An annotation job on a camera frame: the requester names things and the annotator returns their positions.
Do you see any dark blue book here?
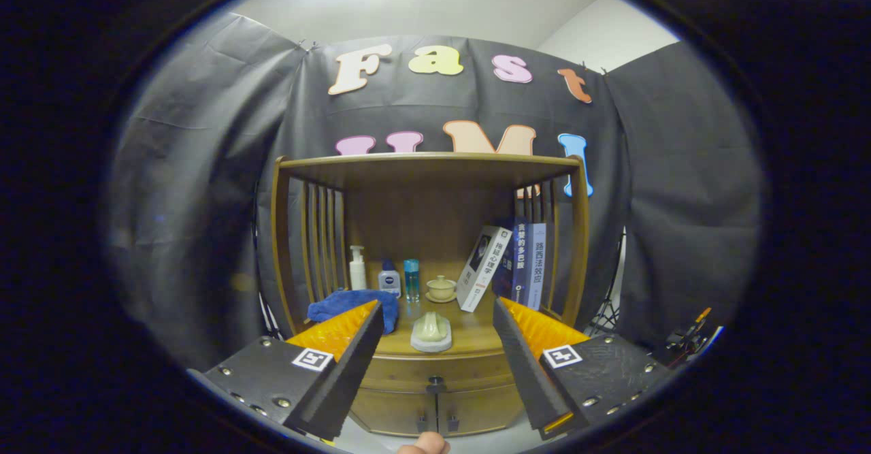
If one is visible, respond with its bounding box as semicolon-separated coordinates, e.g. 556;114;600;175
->
493;219;530;305

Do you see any black backdrop cloth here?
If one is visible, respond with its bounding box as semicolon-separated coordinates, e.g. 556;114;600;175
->
105;12;766;373

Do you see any white book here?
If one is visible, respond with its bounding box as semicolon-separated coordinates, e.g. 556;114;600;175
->
455;225;513;313

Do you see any white bottle with blue cap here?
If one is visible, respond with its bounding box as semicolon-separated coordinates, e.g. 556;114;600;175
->
378;259;402;299

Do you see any white pump bottle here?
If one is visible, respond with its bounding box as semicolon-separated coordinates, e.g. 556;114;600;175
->
348;245;367;291

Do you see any black backdrop stand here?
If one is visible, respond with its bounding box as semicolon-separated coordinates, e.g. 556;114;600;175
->
255;291;283;340
585;229;630;338

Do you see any black equipment with orange clip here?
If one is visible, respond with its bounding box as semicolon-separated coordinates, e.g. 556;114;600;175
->
653;306;725;366

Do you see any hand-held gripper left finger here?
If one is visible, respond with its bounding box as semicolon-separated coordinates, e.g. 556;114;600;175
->
185;299;385;442

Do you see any pale blue book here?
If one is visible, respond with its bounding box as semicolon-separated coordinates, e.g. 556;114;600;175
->
525;222;547;312

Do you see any wooden countertop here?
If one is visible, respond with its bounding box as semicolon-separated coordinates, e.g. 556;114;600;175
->
299;289;572;359

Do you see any wooden cabinet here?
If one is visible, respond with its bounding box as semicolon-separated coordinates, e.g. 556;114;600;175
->
271;152;590;438

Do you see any beige lidded tea cup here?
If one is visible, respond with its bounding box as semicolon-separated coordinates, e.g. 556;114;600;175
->
425;275;458;304

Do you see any blue folded towel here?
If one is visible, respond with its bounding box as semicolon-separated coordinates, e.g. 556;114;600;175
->
308;289;400;335

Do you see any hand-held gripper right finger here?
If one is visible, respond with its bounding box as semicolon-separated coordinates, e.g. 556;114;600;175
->
493;296;674;440

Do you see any wooden drawer with black knob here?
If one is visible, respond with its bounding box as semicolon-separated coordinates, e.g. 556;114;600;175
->
359;352;525;395

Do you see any wooden cabinet door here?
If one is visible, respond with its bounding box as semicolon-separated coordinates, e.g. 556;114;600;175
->
350;389;438;436
438;385;526;436

